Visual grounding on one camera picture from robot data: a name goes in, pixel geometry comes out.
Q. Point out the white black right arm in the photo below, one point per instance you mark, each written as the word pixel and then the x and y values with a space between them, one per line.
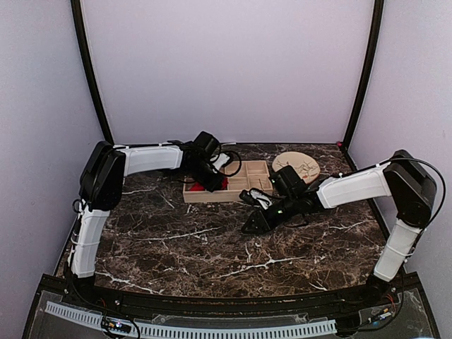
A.
pixel 402 177

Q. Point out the wooden compartment tray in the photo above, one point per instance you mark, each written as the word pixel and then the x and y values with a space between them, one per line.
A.
pixel 253 174

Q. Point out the black left corner post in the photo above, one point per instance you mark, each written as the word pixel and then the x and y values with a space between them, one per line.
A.
pixel 87 62

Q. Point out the black corner post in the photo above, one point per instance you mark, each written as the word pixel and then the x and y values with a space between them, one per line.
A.
pixel 365 76
pixel 87 62

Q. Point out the round beige decorated plate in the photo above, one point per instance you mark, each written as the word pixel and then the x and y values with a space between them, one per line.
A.
pixel 304 165

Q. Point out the white slotted cable duct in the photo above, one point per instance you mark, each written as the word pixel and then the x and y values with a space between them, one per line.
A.
pixel 166 326

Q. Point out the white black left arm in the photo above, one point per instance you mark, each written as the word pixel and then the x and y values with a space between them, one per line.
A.
pixel 101 185

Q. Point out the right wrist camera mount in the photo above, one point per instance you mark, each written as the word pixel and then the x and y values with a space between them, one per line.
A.
pixel 256 197

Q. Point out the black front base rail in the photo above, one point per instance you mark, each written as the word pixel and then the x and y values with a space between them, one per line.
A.
pixel 337 304

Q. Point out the plain red sock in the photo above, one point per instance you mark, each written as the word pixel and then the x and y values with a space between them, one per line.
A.
pixel 197 187

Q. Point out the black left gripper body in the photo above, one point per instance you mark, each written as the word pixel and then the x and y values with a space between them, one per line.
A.
pixel 207 182

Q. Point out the red santa sock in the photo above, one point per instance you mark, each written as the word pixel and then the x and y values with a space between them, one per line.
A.
pixel 224 184

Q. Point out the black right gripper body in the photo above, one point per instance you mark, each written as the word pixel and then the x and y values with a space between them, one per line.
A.
pixel 275 220

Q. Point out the black right corner post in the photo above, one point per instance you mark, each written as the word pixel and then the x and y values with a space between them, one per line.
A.
pixel 365 76

